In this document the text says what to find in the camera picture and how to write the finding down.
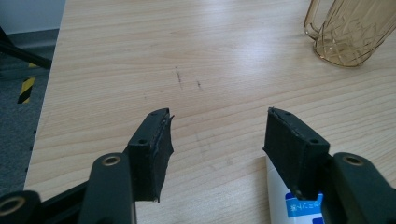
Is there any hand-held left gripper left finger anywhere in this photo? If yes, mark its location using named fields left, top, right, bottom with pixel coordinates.
left=125, top=107, right=176, bottom=203

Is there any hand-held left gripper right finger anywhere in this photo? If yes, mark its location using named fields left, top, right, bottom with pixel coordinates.
left=262, top=106, right=331, bottom=201

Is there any amber transparent plastic pitcher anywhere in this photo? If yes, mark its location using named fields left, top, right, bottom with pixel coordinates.
left=303, top=0, right=396, bottom=68

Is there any yellow black striped floor tape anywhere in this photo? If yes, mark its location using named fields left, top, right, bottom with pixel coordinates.
left=16, top=76, right=36, bottom=105

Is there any black metal stand leg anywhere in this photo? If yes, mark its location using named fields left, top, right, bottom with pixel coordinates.
left=0, top=25, right=53, bottom=70

